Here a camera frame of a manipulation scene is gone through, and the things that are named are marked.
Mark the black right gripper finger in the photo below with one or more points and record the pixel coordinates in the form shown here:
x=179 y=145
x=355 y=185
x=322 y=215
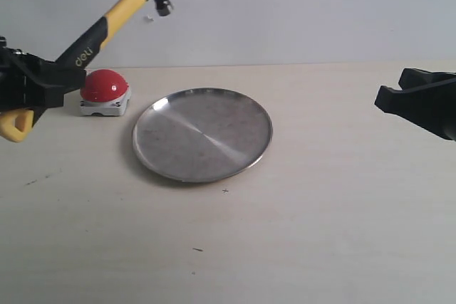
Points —
x=412 y=78
x=431 y=106

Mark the red dome push button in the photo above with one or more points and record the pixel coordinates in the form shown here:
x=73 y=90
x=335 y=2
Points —
x=105 y=93

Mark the round silver metal plate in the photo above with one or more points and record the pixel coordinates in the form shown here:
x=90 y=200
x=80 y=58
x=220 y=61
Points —
x=202 y=135

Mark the yellow black claw hammer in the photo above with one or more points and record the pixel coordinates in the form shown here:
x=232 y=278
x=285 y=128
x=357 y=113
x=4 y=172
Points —
x=17 y=124

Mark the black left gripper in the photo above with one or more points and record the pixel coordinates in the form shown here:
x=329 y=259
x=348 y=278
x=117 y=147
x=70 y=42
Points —
x=39 y=90

